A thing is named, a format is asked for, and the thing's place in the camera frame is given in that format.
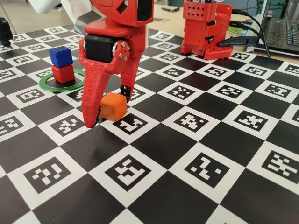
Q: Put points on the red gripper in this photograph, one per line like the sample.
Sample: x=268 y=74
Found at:
x=99 y=47

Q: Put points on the orange cube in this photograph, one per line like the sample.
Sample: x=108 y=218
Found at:
x=114 y=107

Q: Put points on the red cube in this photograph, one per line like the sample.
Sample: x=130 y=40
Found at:
x=63 y=74

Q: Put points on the blue cube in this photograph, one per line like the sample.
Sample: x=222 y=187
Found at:
x=60 y=56

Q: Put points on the red robot arm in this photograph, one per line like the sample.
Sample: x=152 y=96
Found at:
x=201 y=35

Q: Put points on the black white marker checkerboard mat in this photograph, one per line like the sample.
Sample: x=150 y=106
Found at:
x=163 y=144

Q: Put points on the dark grey laptop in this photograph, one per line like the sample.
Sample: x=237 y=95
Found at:
x=280 y=32

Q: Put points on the grey duct tape piece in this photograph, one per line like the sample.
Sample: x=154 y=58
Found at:
x=84 y=22

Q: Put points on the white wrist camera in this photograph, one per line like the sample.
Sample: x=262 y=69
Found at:
x=44 y=5

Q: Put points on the black clamp mount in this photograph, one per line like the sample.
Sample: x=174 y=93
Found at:
x=4 y=30

